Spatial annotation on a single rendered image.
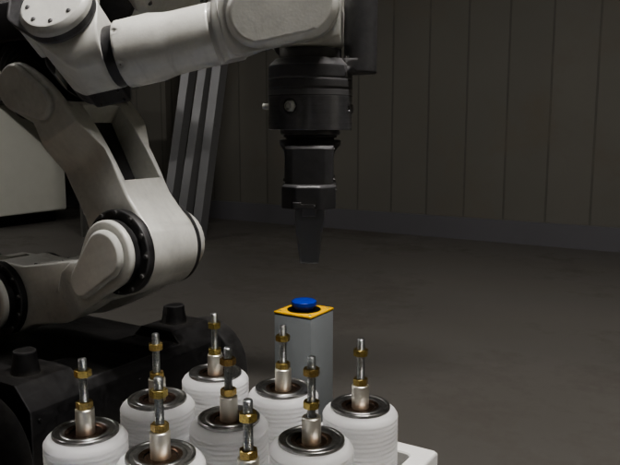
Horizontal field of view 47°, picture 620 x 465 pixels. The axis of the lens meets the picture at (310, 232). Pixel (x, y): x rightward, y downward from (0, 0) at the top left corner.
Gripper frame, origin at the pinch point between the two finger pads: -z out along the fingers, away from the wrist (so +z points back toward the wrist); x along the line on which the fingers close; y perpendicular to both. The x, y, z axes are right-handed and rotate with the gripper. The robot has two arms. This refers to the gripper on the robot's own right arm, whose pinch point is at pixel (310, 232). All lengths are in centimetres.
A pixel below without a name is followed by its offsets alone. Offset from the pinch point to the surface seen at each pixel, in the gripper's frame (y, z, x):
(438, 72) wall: -59, 41, 323
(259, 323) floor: 21, -49, 138
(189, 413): 15.8, -25.2, 10.1
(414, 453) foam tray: -13.4, -30.9, 12.1
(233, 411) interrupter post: 9.3, -22.5, 4.9
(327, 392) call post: -1.8, -31.4, 34.3
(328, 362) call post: -1.9, -26.3, 34.5
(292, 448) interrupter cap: 1.8, -23.5, -3.0
